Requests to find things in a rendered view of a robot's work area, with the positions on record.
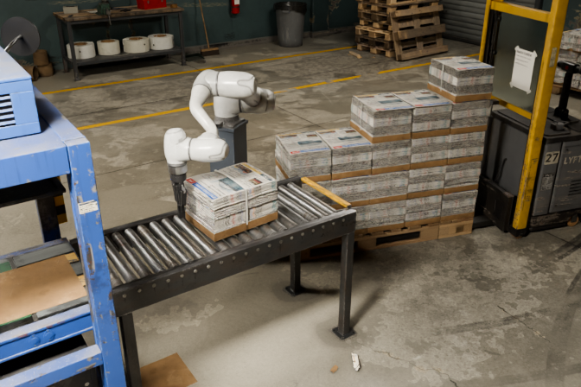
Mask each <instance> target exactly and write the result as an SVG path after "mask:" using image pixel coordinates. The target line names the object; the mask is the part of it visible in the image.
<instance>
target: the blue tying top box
mask: <svg viewBox="0 0 581 387"><path fill-rule="evenodd" d="M31 79H32V77H31V76H30V75H29V74H28V73H27V72H26V71H25V70H24V69H23V68H22V67H21V66H20V65H19V64H18V63H17V62H16V61H15V60H14V59H13V58H12V57H11V56H10V55H9V54H8V53H7V52H6V51H5V50H4V49H3V48H1V47H0V140H2V139H6V138H12V137H16V136H25V135H30V134H35V133H39V132H41V127H40V122H39V118H38V113H37V108H36V103H35V95H34V91H33V85H32V80H31Z"/></svg>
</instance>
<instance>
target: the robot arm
mask: <svg viewBox="0 0 581 387"><path fill-rule="evenodd" d="M210 97H214V120H212V119H211V118H210V117H209V115H208V114H207V113H206V112H205V111H204V110H203V108H202V106H203V105H204V104H205V103H206V101H207V100H208V99H209V98H210ZM275 106H276V95H275V94H274V92H272V91H270V90H268V89H263V88H259V87H258V82H257V80H256V78H255V77H254V76H253V75H251V74H249V73H246V72H237V71H225V72H215V71H214V70H211V69H207V70H205V71H203V72H201V73H200V74H199V75H198V76H197V78H196V80H195V82H194V84H193V88H192V92H191V98H190V103H189V108H190V111H191V113H192V114H193V116H194V117H195V119H196V120H197V121H198V122H199V123H200V125H201V126H202V127H203V128H204V129H205V131H206V132H205V133H203V134H201V136H198V138H189V137H186V134H185V132H184V131H183V129H181V128H173V129H169V130H167V132H166V133H165V136H164V154H165V157H166V159H167V164H168V172H169V174H170V180H171V184H172V187H173V191H174V196H175V201H176V204H178V205H177V211H178V218H179V219H181V218H184V217H185V209H184V206H186V199H187V191H188V190H187V189H184V183H183V182H184V181H185V180H186V179H187V175H186V172H187V171H188V166H187V161H197V162H219V161H222V160H224V159H226V157H227V156H228V153H229V146H228V144H227V143H226V142H225V141H224V140H222V139H220V137H219V131H218V128H220V127H226V128H230V129H234V128H235V126H237V125H238V124H240V123H242V122H244V121H245V119H244V118H243V117H239V113H249V114H266V113H269V112H271V111H273V110H274V109H275Z"/></svg>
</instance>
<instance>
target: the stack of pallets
mask: <svg viewBox="0 0 581 387"><path fill-rule="evenodd" d="M355 1H357V2H358V8H357V9H358V17H359V18H360V24H359V25H358V26H355V42H357V50H359V51H363V50H368V49H370V54H383V53H386V57H387V58H392V57H395V50H394V48H393V44H394V41H393V37H392V32H393V30H392V29H391V26H392V24H391V22H390V17H389V12H393V11H395V10H408V9H415V8H421V7H427V6H424V3H430V4H429V6H433V5H438V3H439V0H355ZM367 4H368V5H372V6H367ZM367 13H369V14H371V15H368V14H367ZM365 30H367V31H365ZM364 39H365V40H364ZM366 47H367V48H366Z"/></svg>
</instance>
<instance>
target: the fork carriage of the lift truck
mask: <svg viewBox="0 0 581 387"><path fill-rule="evenodd" d="M479 178H480V179H479V182H478V184H479V185H478V189H476V190H477V197H476V203H475V204H476V206H475V210H476V211H477V212H479V213H480V214H481V215H486V216H487V217H488V218H490V219H491V220H492V224H493V225H495V226H496V227H498V228H499V229H500V230H501V231H508V227H509V222H510V217H511V212H512V207H513V202H514V195H512V194H511V193H510V192H509V191H507V190H506V189H504V188H503V187H501V186H499V185H498V184H496V183H495V182H493V181H492V180H490V179H489V178H488V177H487V176H485V175H484V174H482V173H480V175H479Z"/></svg>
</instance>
